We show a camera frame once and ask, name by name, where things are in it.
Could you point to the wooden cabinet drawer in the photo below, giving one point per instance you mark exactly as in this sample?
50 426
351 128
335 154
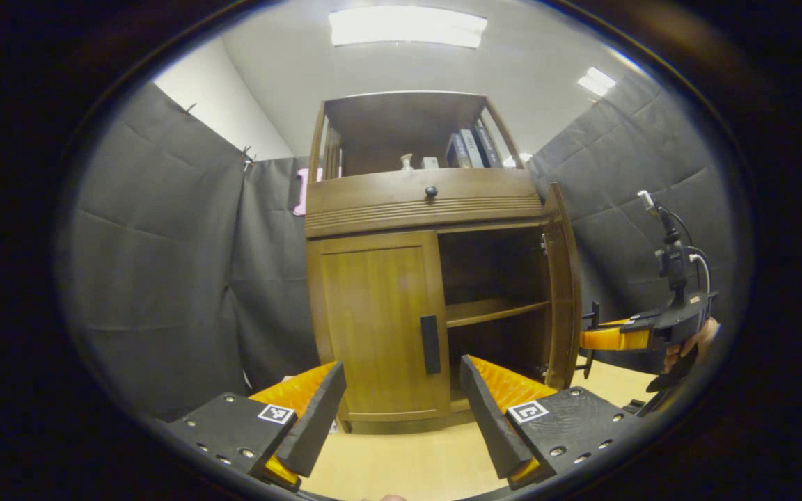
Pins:
373 198

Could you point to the large ceiling light panel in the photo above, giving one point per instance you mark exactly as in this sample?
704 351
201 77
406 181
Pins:
408 28

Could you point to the blue book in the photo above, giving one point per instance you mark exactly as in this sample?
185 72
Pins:
457 151

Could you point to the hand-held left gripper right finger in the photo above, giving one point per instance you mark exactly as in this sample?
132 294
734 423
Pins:
488 417

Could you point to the small white box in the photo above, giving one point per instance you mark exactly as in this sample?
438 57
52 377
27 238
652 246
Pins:
430 163

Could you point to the dark book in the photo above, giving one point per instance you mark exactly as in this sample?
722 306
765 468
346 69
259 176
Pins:
488 145

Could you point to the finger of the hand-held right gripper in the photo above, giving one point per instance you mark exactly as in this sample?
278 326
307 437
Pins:
613 339

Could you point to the wooden double-door shoe cabinet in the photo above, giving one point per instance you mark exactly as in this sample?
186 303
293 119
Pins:
401 125

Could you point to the small pale bottle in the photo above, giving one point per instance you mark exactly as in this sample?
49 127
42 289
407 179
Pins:
407 163

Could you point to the small ceiling light panel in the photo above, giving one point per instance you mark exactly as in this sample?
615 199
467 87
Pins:
596 81

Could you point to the wooden shoe cabinet door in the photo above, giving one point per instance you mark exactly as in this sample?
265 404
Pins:
373 313
562 278

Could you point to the grey book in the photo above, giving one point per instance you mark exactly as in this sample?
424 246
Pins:
472 147

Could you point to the wooden inner cabinet shelf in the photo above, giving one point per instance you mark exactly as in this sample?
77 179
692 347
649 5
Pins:
484 312

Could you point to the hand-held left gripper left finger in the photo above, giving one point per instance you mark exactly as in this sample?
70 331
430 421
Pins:
314 424

